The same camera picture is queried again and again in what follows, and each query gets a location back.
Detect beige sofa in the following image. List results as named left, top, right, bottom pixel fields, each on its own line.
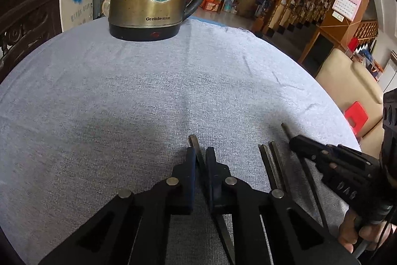
left=315, top=48, right=385, bottom=157

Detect black cable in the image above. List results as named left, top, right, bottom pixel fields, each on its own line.
left=352, top=215, right=397, bottom=258

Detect person's right hand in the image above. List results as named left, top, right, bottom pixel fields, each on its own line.
left=337, top=208, right=397, bottom=254

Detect grey tablecloth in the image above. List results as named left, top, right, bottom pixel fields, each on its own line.
left=0, top=17, right=362, bottom=265

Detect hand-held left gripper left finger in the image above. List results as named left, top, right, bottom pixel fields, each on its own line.
left=39, top=148, right=197, bottom=265

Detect dark metal chopstick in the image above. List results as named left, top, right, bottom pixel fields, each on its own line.
left=258, top=144, right=280, bottom=191
left=268, top=141, right=291, bottom=195
left=281, top=123, right=329, bottom=231

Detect orange carton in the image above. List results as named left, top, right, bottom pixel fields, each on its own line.
left=201, top=0, right=224, bottom=11

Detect red plastic child chair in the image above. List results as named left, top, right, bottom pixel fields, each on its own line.
left=344, top=101, right=369, bottom=138

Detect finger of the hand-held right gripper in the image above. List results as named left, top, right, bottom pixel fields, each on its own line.
left=289, top=135, right=381, bottom=175

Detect white chest freezer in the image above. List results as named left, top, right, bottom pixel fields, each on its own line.
left=59, top=0, right=95, bottom=33

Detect wooden staircase with railing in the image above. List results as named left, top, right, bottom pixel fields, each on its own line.
left=254, top=0, right=338, bottom=39

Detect pile of colourful bags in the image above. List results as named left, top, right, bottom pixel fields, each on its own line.
left=347, top=35, right=385, bottom=79

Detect blue tablecloth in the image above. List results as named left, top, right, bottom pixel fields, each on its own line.
left=189, top=16, right=225, bottom=26

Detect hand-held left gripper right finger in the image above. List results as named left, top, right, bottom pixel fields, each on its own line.
left=205, top=147, right=362, bottom=265

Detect carved wooden sideboard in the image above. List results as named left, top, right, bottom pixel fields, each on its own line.
left=0, top=0, right=64, bottom=79

